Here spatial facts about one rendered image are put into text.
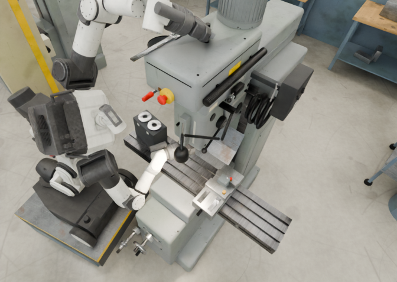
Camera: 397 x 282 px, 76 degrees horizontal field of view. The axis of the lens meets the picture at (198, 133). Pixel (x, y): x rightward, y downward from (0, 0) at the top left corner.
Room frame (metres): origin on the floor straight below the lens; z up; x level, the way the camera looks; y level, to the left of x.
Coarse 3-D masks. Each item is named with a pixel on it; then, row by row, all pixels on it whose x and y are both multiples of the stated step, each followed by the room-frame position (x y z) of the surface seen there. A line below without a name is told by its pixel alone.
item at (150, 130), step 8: (144, 112) 1.19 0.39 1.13; (136, 120) 1.13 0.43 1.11; (144, 120) 1.12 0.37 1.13; (152, 120) 1.13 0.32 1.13; (136, 128) 1.13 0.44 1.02; (144, 128) 1.07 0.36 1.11; (152, 128) 1.06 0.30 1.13; (160, 128) 1.08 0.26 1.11; (144, 136) 1.08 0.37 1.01; (152, 136) 1.01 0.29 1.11; (160, 136) 1.05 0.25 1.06; (152, 144) 1.02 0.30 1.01
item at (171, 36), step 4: (168, 36) 0.90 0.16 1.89; (172, 36) 0.89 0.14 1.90; (176, 36) 0.90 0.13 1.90; (180, 36) 0.90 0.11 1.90; (164, 40) 0.86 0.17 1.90; (168, 40) 0.86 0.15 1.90; (156, 44) 0.83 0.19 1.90; (160, 44) 0.83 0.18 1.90; (148, 48) 0.79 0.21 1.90; (152, 48) 0.80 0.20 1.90; (156, 48) 0.81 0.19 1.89; (144, 52) 0.77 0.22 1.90; (148, 52) 0.78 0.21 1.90; (136, 56) 0.74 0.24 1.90; (140, 56) 0.74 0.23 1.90; (132, 60) 0.72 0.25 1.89
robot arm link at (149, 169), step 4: (160, 152) 0.77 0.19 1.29; (156, 156) 0.74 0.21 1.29; (160, 156) 0.75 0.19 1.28; (164, 156) 0.76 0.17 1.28; (152, 160) 0.72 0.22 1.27; (156, 160) 0.73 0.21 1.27; (160, 160) 0.73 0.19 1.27; (164, 160) 0.74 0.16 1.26; (152, 164) 0.70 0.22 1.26; (156, 164) 0.71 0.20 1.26; (160, 164) 0.72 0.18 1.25; (148, 168) 0.69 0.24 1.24; (152, 168) 0.69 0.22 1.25; (156, 168) 0.69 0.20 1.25; (160, 168) 0.70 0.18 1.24; (148, 172) 0.68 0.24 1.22; (152, 172) 0.68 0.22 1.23; (156, 172) 0.68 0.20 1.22
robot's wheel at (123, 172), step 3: (120, 168) 1.04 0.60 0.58; (120, 171) 1.01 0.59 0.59; (123, 171) 1.01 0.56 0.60; (126, 171) 1.01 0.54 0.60; (123, 174) 0.99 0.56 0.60; (126, 174) 0.99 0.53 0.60; (129, 174) 1.00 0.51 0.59; (132, 174) 1.01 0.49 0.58; (126, 177) 0.98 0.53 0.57; (129, 177) 0.97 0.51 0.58; (132, 177) 0.98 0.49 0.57; (135, 177) 1.00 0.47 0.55; (132, 180) 0.96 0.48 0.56; (135, 180) 0.98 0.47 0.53; (132, 183) 0.96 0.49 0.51; (135, 183) 0.96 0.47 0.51; (132, 186) 0.96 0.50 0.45
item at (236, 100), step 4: (248, 80) 1.07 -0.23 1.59; (248, 84) 1.06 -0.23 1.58; (244, 88) 1.03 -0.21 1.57; (240, 92) 1.00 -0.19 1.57; (244, 92) 1.04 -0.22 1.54; (228, 96) 0.94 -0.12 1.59; (232, 96) 0.94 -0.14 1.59; (236, 96) 0.97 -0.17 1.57; (240, 96) 1.01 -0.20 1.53; (244, 96) 1.06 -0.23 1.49; (232, 100) 0.94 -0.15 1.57; (236, 100) 0.97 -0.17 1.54; (240, 100) 1.02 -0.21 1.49; (244, 100) 1.07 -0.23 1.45; (232, 104) 0.94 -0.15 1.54; (236, 104) 0.99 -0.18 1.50; (240, 104) 1.03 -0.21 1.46; (236, 108) 1.00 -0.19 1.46; (240, 108) 1.05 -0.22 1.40; (224, 112) 0.94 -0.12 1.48; (228, 112) 0.93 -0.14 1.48; (236, 112) 1.00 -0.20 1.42; (240, 112) 1.06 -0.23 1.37; (228, 116) 0.93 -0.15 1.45; (232, 116) 0.98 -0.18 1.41; (236, 116) 1.03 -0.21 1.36; (232, 120) 0.99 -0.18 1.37
